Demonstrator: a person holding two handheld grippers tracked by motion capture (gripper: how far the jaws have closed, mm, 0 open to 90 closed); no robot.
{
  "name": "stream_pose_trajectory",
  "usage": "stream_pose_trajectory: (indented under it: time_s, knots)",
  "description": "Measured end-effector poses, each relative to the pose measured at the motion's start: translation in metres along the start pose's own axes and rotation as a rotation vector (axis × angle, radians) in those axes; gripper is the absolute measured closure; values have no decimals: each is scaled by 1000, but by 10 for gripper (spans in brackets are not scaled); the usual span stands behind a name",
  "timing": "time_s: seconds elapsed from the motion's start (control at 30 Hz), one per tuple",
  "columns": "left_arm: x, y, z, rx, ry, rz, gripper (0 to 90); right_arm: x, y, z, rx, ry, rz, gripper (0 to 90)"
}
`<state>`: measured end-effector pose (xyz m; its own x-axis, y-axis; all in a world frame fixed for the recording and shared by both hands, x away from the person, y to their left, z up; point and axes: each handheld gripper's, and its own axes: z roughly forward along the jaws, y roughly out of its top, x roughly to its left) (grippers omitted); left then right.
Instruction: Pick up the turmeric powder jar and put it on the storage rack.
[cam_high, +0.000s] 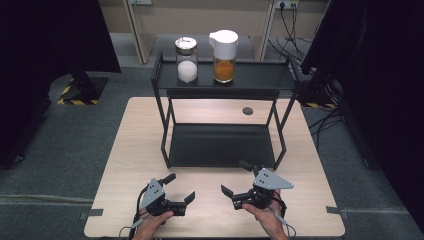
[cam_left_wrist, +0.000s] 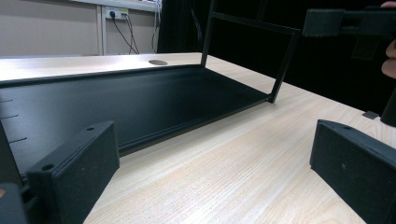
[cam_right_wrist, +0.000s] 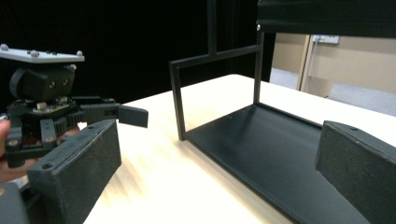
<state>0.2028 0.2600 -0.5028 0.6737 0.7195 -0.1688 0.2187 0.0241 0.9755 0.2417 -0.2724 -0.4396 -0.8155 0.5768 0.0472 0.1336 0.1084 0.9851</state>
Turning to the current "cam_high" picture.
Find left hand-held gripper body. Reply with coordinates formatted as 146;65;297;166
138;178;187;218

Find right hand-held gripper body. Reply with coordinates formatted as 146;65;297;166
231;167;295;211

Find black metal rack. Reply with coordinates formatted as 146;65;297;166
150;52;301;170

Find spice jar with white lid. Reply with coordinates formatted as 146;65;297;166
208;29;240;84

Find glass jar with metal lid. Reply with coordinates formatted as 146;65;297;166
174;36;199;84

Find person's left hand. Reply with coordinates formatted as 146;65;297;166
132;209;175;240

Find person's right hand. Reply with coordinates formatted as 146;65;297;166
241;189;289;240

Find grey tape strip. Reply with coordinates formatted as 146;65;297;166
79;208;105;220
325;205;350;220

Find black stand base striped tape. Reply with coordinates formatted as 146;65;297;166
56;75;110;106
298;81;338;110

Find black curtain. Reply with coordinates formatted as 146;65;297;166
299;0;424;232
0;0;122;170

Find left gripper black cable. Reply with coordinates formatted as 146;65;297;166
119;184;150;240

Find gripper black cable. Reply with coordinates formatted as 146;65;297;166
119;184;150;240
272;189;297;238

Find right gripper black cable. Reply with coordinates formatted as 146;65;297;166
272;189;297;238

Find black floor cables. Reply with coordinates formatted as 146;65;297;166
308;106;345;150

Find white frame post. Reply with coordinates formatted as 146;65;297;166
122;0;150;65
259;0;277;63

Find black power cable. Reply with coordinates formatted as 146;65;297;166
279;5;298;53
289;5;305;59

